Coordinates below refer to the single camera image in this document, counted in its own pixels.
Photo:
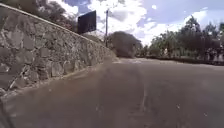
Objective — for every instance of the rounded bush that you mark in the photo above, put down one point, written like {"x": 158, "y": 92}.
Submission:
{"x": 124, "y": 44}

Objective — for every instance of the pole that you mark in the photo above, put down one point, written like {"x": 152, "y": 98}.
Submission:
{"x": 106, "y": 26}

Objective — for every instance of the grey asphalt road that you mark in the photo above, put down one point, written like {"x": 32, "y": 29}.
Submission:
{"x": 140, "y": 93}

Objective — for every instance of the dark sign board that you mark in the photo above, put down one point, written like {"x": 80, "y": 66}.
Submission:
{"x": 87, "y": 22}

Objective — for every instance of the low dark hedge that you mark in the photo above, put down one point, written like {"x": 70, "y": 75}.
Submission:
{"x": 186, "y": 60}

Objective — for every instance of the row of trees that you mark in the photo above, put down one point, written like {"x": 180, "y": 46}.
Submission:
{"x": 186, "y": 41}

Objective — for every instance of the grey stone wall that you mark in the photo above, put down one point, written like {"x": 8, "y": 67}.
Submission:
{"x": 36, "y": 53}

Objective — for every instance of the trees behind stone wall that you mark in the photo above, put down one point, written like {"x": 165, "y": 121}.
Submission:
{"x": 50, "y": 11}

